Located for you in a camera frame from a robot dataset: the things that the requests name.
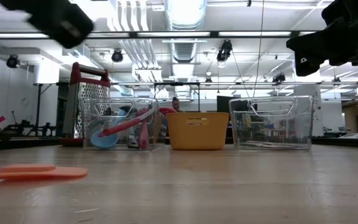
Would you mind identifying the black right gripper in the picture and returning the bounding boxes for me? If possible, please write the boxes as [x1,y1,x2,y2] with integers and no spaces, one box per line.
[286,12,358,77]

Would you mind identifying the iridescent cutlery piece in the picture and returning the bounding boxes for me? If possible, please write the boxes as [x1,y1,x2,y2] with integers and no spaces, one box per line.
[243,141,311,149]

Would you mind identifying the blue pens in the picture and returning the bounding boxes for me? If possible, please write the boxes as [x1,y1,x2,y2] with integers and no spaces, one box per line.
[244,139,291,146]

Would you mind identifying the red silicone slotted spoon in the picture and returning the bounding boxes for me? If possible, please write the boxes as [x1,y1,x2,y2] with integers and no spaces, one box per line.
[137,108,150,150]

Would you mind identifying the red slotted spoon steel handle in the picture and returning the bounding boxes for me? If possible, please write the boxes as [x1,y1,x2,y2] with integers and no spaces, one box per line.
[98,106,177,138]

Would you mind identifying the blue silicone spoon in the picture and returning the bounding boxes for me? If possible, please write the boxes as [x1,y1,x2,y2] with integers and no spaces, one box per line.
[90,107,133,149]

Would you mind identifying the black ceiling spotlight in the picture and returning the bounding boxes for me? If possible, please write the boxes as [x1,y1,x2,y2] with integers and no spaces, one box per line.
[6,54,21,69]
[216,39,233,62]
[272,73,287,85]
[111,49,124,63]

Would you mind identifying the clear plastic bin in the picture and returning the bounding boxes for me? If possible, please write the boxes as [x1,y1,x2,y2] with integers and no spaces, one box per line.
[79,96,160,152]
[228,95,315,152]

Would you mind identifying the small black monitor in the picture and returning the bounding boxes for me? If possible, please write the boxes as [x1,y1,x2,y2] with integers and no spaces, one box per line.
[216,95,233,114]

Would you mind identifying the orange plastic bin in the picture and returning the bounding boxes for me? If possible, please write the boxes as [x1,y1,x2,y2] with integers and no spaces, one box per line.
[165,111,231,151]

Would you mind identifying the person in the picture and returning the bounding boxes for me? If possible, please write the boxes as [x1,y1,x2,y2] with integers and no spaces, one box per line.
[171,96,181,113]

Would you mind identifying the black overhead crossbar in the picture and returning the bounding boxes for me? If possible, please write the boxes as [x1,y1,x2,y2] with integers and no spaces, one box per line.
[0,30,323,39]

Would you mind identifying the steel box grater red trim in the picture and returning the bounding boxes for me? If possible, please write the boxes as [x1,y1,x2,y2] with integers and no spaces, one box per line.
[62,62,111,147]

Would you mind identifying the black workstation equipment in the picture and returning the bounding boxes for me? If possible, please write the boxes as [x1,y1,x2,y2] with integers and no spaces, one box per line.
[0,99,58,139]

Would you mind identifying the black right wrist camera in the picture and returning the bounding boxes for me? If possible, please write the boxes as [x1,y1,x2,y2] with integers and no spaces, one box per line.
[321,0,358,19]

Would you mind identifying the thin hanging cable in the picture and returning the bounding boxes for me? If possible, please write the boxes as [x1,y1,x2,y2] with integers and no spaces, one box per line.
[252,0,265,98]

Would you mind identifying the silver ventilation duct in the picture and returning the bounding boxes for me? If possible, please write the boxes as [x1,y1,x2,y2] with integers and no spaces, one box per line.
[163,0,208,63]

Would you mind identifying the black frame table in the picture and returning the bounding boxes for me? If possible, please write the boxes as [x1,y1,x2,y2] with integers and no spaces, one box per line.
[32,81,202,138]

